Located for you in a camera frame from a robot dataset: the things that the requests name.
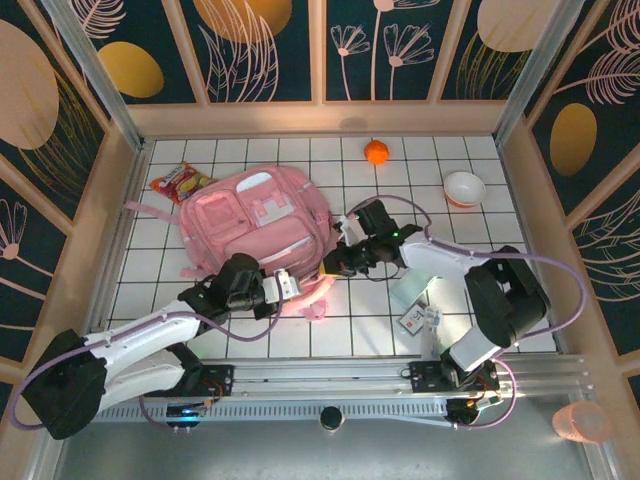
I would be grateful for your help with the pink student backpack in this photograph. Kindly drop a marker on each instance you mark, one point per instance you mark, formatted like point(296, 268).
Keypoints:
point(250, 225)

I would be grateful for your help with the white red card pack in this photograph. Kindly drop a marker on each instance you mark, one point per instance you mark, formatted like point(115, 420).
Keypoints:
point(412, 320)

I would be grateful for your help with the clear toothbrush pack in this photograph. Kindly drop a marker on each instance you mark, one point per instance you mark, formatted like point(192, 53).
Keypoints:
point(433, 330)

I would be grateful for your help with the orange fruit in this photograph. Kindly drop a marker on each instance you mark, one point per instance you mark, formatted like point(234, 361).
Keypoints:
point(376, 152)

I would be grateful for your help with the white orange bowl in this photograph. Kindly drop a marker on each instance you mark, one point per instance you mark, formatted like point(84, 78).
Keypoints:
point(465, 189)

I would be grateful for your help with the orange snack packet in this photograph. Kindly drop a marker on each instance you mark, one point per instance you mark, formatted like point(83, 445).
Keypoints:
point(182, 182)

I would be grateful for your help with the left control board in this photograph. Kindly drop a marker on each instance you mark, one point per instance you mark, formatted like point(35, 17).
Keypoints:
point(187, 412)

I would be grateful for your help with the control board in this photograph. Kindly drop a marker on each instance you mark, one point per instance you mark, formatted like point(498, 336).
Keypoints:
point(470, 407)
point(187, 412)

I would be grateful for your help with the black round knob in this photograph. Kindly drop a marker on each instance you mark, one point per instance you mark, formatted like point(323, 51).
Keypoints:
point(332, 417)

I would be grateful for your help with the grey metal tray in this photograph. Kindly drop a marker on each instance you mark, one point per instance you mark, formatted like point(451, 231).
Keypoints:
point(300, 455)

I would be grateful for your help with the right control board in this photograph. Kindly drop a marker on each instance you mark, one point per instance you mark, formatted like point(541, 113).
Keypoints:
point(470, 407)

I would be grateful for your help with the translucent pink cup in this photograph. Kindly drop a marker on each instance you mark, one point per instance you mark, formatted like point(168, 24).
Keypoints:
point(582, 421)

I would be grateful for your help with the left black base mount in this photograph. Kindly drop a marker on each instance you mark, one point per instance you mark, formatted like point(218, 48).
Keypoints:
point(220, 377)

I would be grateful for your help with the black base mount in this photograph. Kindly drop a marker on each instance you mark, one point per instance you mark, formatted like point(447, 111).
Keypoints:
point(425, 375)
point(220, 377)

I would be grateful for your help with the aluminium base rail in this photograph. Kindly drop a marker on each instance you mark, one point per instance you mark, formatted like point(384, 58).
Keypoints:
point(320, 377)

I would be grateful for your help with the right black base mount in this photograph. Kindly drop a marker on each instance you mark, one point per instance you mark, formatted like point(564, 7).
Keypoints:
point(425, 375)

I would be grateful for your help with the aluminium corner post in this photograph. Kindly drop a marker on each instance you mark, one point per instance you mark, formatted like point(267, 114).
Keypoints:
point(535, 70)
point(100, 80)

